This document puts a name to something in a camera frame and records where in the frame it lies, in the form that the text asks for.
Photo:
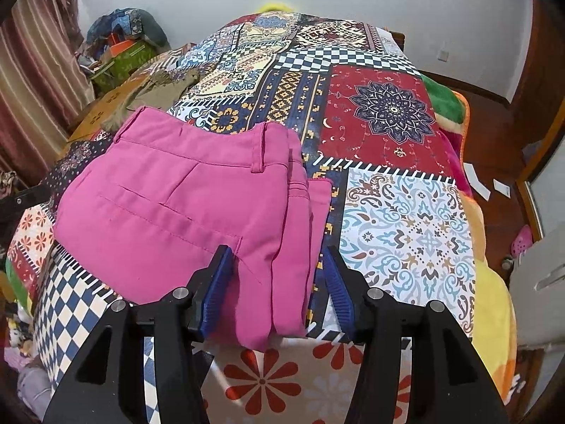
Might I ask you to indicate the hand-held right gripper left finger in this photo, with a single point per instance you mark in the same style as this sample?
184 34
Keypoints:
216 289

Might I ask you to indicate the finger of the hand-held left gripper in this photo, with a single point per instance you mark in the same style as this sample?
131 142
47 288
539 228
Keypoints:
26 205

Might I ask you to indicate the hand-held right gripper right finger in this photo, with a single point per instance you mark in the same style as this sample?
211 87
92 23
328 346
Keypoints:
339 291

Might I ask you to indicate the pink pants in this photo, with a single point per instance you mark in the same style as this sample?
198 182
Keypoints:
185 221

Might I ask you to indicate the olive green pants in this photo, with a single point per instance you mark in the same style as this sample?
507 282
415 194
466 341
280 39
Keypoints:
152 92

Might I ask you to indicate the brown cardboard box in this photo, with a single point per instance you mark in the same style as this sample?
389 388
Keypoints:
103 106

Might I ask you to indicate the striped brown curtain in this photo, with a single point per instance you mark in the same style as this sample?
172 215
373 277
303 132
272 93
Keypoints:
33 79

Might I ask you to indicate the heap of soft toys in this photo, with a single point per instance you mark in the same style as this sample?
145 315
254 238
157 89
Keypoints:
20 340

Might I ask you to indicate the patchwork printed bedsheet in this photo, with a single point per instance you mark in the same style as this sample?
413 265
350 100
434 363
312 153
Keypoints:
379 150

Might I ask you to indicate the multicoloured fleece blanket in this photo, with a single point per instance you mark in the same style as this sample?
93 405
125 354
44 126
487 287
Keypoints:
490 300

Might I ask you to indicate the green patterned bag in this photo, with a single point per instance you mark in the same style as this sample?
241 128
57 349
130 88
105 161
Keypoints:
126 64

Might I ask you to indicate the white paper sheet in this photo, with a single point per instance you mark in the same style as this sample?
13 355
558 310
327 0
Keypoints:
476 181
503 188

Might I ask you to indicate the pink slipper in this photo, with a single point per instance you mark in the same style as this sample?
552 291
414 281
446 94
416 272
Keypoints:
522 239

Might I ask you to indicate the pile of clothes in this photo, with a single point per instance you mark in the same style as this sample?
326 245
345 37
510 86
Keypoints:
128 26

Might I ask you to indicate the yellow pillow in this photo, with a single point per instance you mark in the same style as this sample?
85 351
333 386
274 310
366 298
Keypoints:
276 7

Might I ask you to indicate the brown wooden door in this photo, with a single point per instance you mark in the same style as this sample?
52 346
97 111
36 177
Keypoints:
540 66

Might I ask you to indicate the white wall socket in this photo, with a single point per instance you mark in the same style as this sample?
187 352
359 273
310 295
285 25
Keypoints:
442 56

